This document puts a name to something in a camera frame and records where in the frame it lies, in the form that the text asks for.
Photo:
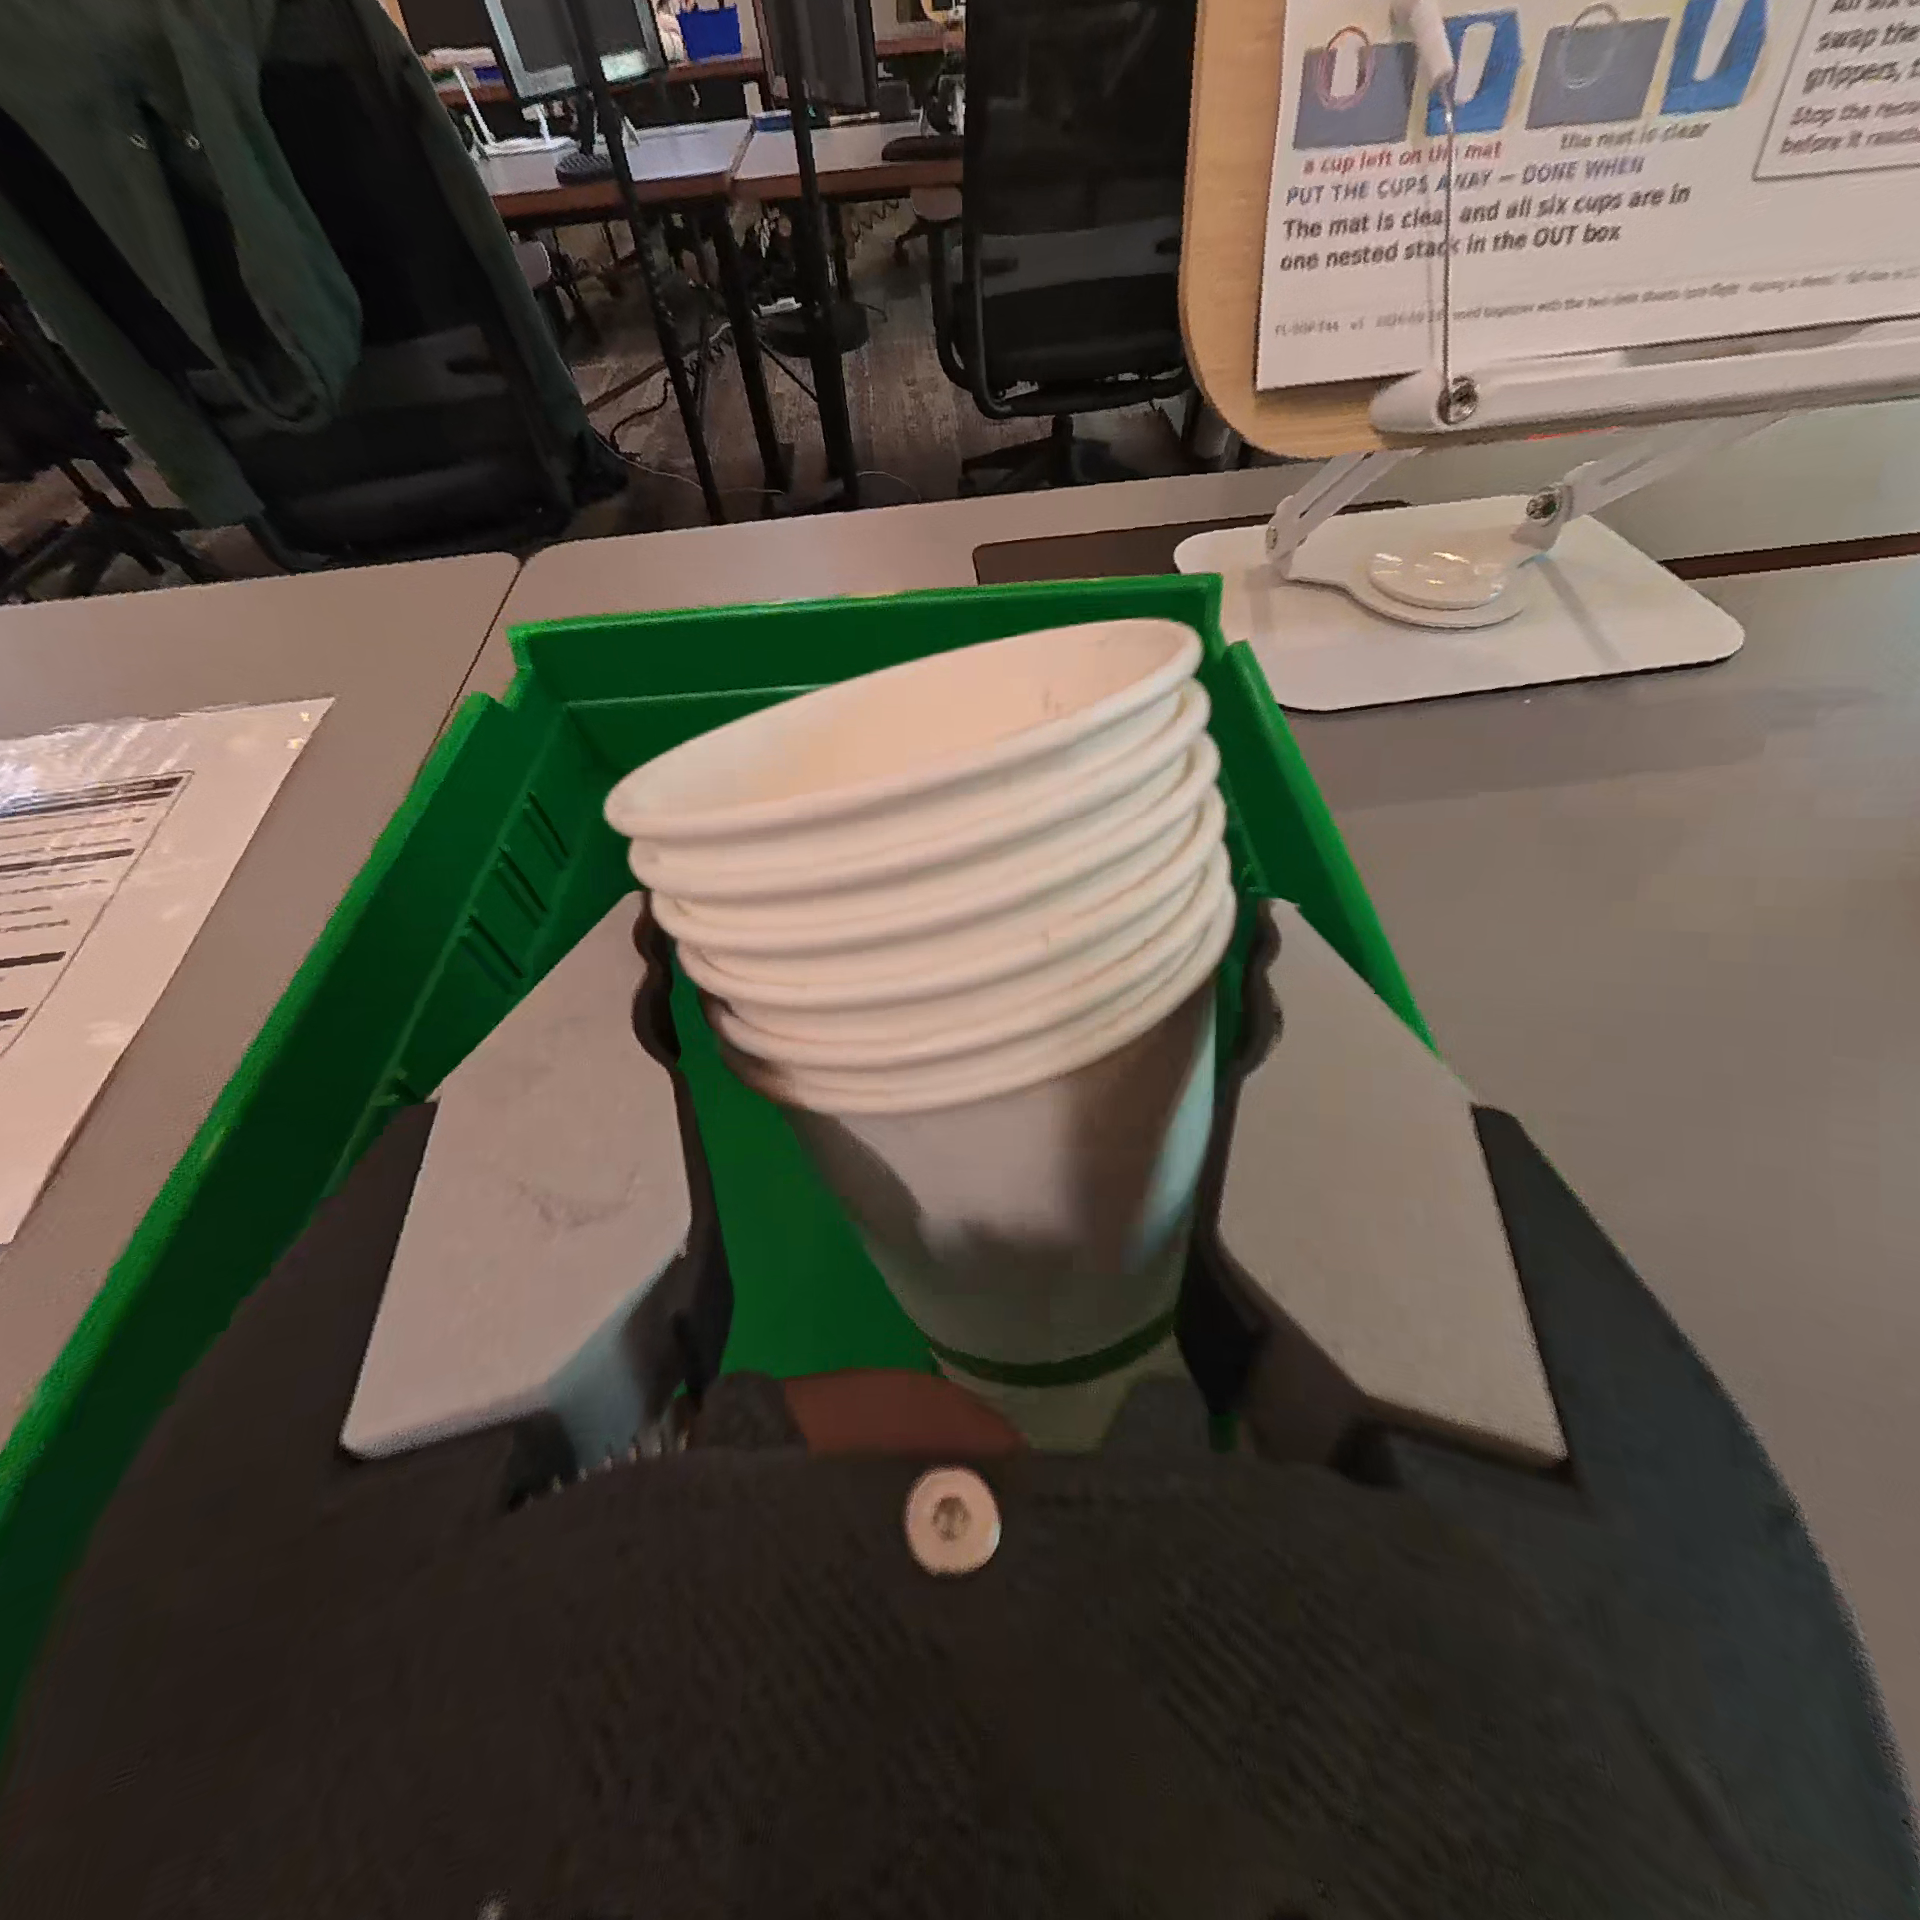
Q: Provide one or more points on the black office chair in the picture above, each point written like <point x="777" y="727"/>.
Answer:
<point x="1073" y="194"/>

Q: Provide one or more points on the dark green jacket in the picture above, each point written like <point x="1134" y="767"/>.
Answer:
<point x="225" y="224"/>

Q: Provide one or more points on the stack of white paper cups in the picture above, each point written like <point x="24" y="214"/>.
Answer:
<point x="1019" y="1184"/>

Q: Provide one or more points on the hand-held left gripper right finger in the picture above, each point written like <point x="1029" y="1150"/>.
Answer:
<point x="1379" y="1214"/>

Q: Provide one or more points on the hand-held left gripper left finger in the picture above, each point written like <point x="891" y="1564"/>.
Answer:
<point x="511" y="1230"/>

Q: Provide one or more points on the wooden instruction board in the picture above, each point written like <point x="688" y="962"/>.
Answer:
<point x="1499" y="300"/>

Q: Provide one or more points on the grey background desk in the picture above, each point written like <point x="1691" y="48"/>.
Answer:
<point x="676" y="157"/>

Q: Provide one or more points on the green plastic bin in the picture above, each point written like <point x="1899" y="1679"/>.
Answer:
<point x="374" y="1050"/>

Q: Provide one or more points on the white printed sheet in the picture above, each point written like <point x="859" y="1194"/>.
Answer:
<point x="150" y="931"/>

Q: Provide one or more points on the computer monitor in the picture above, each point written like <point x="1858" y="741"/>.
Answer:
<point x="556" y="37"/>

